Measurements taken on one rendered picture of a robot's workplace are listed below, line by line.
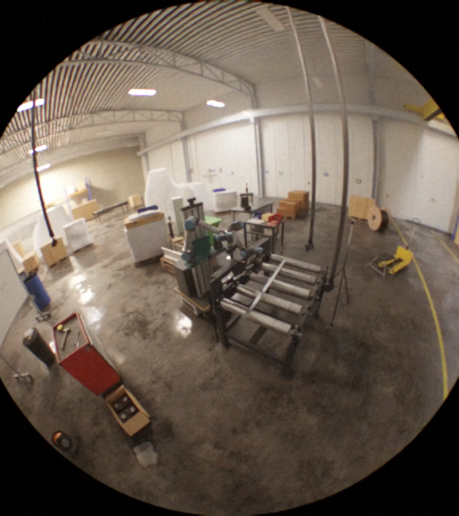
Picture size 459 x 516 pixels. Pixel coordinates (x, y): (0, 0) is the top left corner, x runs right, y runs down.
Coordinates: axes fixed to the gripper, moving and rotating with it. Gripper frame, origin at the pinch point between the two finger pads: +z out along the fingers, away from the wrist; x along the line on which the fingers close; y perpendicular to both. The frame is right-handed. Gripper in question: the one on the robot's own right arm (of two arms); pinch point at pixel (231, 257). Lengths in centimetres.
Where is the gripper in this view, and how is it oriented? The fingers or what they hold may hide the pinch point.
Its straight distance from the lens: 219.6
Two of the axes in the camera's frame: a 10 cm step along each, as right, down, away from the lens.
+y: -7.9, -2.3, 5.7
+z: 0.8, 8.8, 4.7
